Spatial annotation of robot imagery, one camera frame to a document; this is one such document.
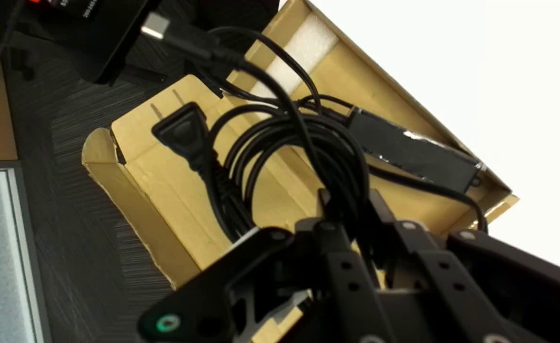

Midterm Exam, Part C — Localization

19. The grey flat panel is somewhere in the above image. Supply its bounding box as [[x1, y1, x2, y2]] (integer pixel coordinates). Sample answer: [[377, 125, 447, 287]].
[[0, 161, 43, 343]]

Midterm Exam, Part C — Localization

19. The black usb cable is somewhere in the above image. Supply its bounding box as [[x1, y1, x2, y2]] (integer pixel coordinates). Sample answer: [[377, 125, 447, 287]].
[[141, 9, 249, 64]]

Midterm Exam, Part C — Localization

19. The black camera box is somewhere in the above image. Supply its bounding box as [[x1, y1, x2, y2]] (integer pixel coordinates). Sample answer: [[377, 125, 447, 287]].
[[11, 0, 161, 83]]

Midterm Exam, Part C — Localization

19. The black power adapter with label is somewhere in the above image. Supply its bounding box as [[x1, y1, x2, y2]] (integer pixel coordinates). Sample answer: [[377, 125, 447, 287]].
[[344, 106, 487, 195]]

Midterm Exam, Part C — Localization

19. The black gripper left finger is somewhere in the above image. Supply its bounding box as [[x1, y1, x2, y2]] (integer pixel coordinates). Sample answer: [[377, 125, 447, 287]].
[[135, 188, 382, 343]]

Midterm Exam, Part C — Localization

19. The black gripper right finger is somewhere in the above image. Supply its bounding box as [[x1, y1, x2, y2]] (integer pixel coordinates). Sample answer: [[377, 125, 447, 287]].
[[367, 188, 560, 343]]

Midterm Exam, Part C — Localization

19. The black power cable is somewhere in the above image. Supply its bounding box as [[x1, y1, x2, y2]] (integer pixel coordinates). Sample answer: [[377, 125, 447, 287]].
[[150, 24, 491, 268]]

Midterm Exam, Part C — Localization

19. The brown cardboard box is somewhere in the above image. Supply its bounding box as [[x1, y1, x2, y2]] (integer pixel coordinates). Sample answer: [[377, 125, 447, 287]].
[[78, 0, 520, 343]]

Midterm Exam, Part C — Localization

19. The white foam pad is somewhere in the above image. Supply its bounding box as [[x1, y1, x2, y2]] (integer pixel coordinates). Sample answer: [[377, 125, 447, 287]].
[[249, 13, 341, 100]]

